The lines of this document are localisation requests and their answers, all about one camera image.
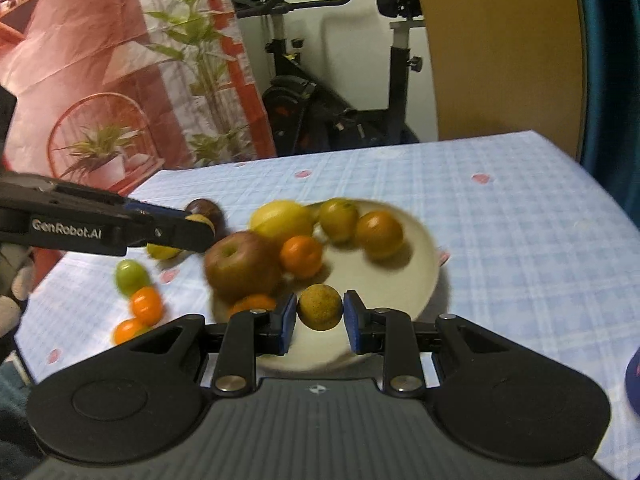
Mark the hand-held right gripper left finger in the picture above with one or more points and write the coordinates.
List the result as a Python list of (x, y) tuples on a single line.
[(288, 325)]

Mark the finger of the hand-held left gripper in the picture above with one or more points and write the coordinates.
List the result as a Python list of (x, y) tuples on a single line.
[(175, 232), (155, 210)]

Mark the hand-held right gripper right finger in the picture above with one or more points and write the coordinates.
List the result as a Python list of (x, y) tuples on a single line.
[(354, 327)]

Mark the small yellow lemon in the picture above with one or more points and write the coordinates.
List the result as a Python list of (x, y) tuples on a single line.
[(162, 252)]

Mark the small yellow speckled citrus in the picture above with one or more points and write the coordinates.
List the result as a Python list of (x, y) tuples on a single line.
[(320, 307)]

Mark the dark purple mangosteen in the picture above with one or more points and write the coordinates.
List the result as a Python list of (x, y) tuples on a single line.
[(205, 207)]

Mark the small orange tangerine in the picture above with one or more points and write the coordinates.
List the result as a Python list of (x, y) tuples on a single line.
[(147, 306), (127, 331), (301, 257), (252, 304)]

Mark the round green fruit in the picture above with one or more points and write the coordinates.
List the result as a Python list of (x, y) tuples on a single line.
[(132, 277)]

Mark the cream round plate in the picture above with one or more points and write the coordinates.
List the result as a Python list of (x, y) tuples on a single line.
[(400, 285)]

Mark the green pear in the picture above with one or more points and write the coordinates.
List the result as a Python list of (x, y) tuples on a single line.
[(240, 267)]

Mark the dark orange round orange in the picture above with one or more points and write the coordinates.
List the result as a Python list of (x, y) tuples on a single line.
[(379, 234)]

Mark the large yellow lemon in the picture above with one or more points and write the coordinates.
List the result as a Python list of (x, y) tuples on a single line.
[(282, 217)]

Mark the large yellow-orange speckled orange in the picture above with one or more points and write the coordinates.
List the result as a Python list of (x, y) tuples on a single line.
[(339, 220)]

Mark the grey and white cloth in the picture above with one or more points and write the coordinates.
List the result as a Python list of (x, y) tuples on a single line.
[(15, 280)]

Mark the black exercise bike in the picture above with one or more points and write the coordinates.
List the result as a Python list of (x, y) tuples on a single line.
[(320, 105)]

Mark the dark teal cloth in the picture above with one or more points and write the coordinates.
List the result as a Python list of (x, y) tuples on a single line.
[(15, 410)]

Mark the navy pink paper cup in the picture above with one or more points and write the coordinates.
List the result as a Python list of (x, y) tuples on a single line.
[(634, 380)]

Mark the light wooden board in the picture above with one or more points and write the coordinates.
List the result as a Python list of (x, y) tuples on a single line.
[(500, 50)]

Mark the dark blue curtain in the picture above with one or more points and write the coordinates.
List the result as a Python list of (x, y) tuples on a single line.
[(612, 60)]

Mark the red plant printed wall cloth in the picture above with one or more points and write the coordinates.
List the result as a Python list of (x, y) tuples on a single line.
[(100, 60)]

